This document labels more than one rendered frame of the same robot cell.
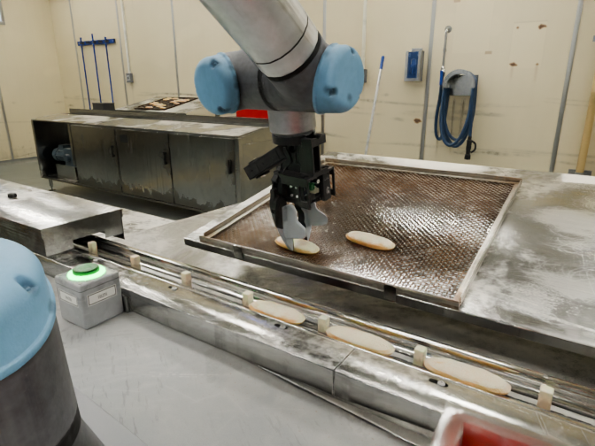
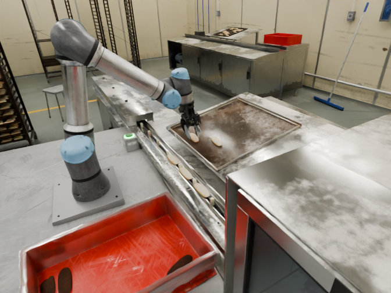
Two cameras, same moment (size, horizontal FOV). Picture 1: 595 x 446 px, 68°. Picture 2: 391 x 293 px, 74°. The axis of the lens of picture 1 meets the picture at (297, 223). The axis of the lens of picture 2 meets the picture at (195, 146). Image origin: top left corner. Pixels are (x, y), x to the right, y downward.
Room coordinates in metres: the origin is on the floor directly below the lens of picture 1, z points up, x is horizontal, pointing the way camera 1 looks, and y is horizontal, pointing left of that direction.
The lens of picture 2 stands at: (-0.28, -0.59, 1.52)
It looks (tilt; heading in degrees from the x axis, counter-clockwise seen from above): 29 degrees down; 29
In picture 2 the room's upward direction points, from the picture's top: 3 degrees counter-clockwise
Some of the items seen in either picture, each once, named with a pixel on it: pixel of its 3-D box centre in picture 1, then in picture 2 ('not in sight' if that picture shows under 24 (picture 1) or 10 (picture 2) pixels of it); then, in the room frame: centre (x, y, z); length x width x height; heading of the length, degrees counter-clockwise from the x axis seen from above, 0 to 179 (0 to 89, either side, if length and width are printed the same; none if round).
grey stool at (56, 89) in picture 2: not in sight; (61, 102); (2.16, 3.13, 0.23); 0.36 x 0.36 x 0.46; 87
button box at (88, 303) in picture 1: (92, 303); (131, 145); (0.65, 0.34, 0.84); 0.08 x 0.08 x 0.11; 56
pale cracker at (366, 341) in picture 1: (359, 338); (185, 172); (0.53, -0.08, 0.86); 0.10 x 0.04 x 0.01; 56
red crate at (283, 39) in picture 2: (266, 110); (282, 38); (4.44, 0.30, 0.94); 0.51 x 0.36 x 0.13; 60
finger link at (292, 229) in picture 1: (294, 230); (188, 133); (0.72, 0.01, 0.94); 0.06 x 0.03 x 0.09; 49
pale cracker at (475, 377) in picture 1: (466, 372); (201, 189); (0.45, -0.20, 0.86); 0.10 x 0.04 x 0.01; 56
